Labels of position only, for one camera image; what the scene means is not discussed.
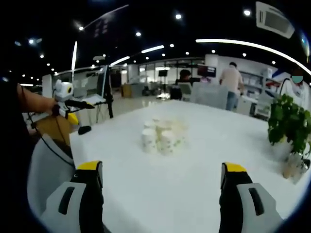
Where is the cluster of printed paper cups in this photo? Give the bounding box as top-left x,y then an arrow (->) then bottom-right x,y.
140,117 -> 190,156

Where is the long ceiling light strip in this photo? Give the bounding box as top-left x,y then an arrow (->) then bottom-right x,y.
195,38 -> 311,75

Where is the white mesh office chair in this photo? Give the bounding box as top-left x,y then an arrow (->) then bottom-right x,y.
190,83 -> 229,110

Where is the white table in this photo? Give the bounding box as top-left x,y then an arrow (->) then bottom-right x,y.
69,100 -> 303,233

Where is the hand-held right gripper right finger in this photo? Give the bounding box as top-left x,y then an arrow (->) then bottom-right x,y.
218,162 -> 284,233

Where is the wall screen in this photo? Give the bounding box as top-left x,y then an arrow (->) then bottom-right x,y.
197,66 -> 217,77

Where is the green potted plant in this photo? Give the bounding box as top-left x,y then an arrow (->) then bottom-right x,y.
267,94 -> 311,161

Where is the black oval object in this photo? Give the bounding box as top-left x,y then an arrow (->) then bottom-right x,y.
77,125 -> 92,135

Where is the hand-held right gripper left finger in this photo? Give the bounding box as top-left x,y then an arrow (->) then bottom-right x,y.
40,160 -> 104,233

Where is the black cable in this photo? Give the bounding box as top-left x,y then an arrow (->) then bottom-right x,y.
31,113 -> 75,168

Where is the black tripod stand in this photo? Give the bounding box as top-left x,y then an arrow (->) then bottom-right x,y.
96,64 -> 115,119

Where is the ceiling air conditioner unit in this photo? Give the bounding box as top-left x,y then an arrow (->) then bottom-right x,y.
255,0 -> 296,39

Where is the group of small bottles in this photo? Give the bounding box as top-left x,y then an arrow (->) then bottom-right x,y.
282,152 -> 311,184

